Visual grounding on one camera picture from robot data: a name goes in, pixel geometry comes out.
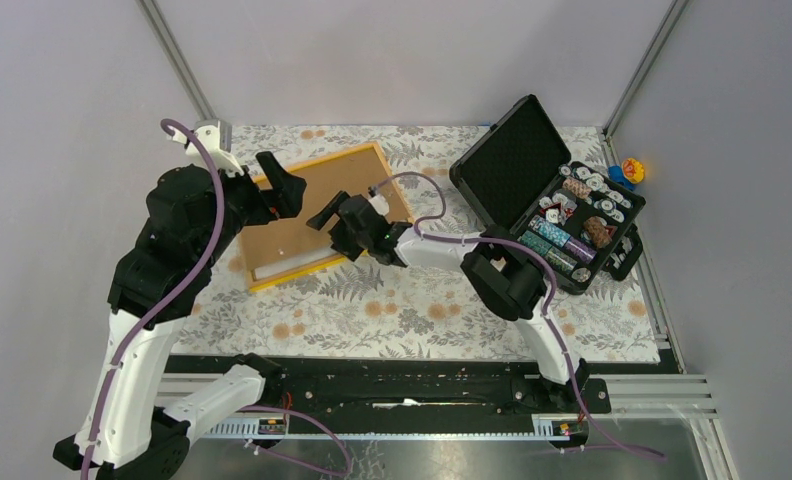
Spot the yellow orange toy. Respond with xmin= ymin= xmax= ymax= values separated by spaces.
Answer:
xmin=621 ymin=157 xmax=646 ymax=185

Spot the left aluminium corner post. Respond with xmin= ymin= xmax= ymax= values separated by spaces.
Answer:
xmin=135 ymin=0 xmax=223 ymax=123

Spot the right aluminium corner post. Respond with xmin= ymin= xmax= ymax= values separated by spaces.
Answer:
xmin=603 ymin=0 xmax=692 ymax=138

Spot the floral patterned table mat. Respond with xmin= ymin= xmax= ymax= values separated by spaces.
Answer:
xmin=174 ymin=125 xmax=659 ymax=364

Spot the black poker chip case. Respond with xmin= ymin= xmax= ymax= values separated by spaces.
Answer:
xmin=449 ymin=94 xmax=645 ymax=295

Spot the yellow wooden picture frame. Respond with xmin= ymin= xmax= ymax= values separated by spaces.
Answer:
xmin=235 ymin=140 xmax=415 ymax=294

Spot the brown chip stack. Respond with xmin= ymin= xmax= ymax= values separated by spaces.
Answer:
xmin=583 ymin=216 xmax=616 ymax=249

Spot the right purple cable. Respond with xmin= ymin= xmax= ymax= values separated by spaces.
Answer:
xmin=374 ymin=171 xmax=668 ymax=463

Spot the building and sky photo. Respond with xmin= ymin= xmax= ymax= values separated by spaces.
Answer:
xmin=252 ymin=247 xmax=342 ymax=282

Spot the blue white chip stack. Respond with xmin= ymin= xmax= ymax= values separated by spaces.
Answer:
xmin=529 ymin=216 xmax=571 ymax=248

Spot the aluminium corner post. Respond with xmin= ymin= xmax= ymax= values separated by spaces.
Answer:
xmin=135 ymin=0 xmax=223 ymax=123
xmin=603 ymin=0 xmax=692 ymax=138

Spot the purple cable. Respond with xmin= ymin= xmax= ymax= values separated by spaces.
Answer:
xmin=374 ymin=171 xmax=668 ymax=463
xmin=77 ymin=118 xmax=357 ymax=480

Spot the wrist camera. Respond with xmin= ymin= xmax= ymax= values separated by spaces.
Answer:
xmin=168 ymin=119 xmax=244 ymax=176
xmin=368 ymin=188 xmax=390 ymax=217

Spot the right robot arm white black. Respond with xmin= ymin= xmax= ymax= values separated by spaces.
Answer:
xmin=306 ymin=191 xmax=591 ymax=418

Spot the blue toy piece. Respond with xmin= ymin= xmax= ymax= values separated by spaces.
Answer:
xmin=608 ymin=165 xmax=630 ymax=189

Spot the purple chip stack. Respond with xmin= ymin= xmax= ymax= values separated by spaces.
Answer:
xmin=563 ymin=237 xmax=597 ymax=264

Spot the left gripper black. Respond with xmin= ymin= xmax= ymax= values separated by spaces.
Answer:
xmin=195 ymin=150 xmax=307 ymax=267

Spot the white slotted cable duct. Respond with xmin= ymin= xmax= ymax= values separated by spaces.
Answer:
xmin=203 ymin=415 xmax=572 ymax=443

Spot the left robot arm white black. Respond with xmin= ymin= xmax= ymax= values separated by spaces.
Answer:
xmin=53 ymin=152 xmax=307 ymax=479

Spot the green chip stack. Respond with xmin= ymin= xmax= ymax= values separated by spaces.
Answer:
xmin=518 ymin=230 xmax=552 ymax=261

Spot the brown cardboard backing board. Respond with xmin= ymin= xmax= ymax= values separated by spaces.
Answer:
xmin=240 ymin=146 xmax=411 ymax=273

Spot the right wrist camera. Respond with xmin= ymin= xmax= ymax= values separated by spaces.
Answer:
xmin=368 ymin=188 xmax=390 ymax=217

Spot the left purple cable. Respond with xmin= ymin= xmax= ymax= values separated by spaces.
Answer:
xmin=77 ymin=118 xmax=357 ymax=480

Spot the pink patterned chip stack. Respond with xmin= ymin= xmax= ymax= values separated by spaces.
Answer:
xmin=562 ymin=178 xmax=592 ymax=199

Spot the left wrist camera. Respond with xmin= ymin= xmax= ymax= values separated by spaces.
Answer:
xmin=168 ymin=119 xmax=244 ymax=176

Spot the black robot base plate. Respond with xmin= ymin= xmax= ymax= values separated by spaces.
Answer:
xmin=164 ymin=354 xmax=613 ymax=436

